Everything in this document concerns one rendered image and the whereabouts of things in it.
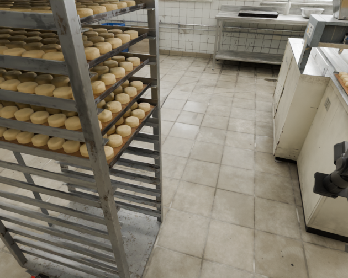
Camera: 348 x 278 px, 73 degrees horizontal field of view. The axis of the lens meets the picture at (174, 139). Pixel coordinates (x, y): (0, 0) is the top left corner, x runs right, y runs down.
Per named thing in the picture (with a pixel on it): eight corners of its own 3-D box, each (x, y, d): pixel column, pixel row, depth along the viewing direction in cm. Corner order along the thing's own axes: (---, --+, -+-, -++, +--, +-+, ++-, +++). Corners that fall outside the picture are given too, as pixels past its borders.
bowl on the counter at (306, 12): (300, 18, 362) (302, 9, 355) (297, 15, 388) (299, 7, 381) (323, 19, 355) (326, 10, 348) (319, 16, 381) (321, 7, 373)
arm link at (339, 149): (343, 166, 60) (383, 174, 58) (342, 128, 65) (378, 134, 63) (323, 180, 71) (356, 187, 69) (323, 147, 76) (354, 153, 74)
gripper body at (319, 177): (313, 173, 79) (322, 165, 73) (347, 180, 77) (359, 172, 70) (312, 191, 76) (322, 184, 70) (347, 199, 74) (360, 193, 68)
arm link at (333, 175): (340, 178, 65) (364, 183, 63) (339, 156, 68) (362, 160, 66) (328, 186, 71) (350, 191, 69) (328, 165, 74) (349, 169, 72)
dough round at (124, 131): (125, 139, 77) (124, 134, 76) (113, 134, 79) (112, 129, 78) (134, 132, 81) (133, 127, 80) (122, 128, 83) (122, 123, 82)
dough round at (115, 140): (109, 149, 72) (109, 144, 71) (104, 142, 76) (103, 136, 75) (125, 144, 75) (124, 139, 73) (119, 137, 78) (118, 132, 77)
